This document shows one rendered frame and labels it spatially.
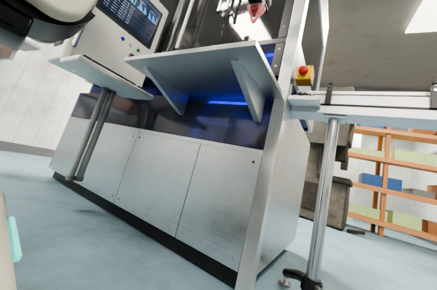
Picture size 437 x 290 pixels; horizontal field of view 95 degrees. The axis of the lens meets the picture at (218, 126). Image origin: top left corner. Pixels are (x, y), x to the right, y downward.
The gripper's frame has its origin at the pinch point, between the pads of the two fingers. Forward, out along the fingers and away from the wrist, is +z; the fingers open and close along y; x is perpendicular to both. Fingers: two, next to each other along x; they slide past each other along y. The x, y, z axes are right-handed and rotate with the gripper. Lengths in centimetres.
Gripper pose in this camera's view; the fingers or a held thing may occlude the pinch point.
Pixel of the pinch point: (253, 21)
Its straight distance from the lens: 95.4
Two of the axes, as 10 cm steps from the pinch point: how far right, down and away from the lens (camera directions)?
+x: -8.4, -1.1, 5.4
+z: -2.4, 9.5, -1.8
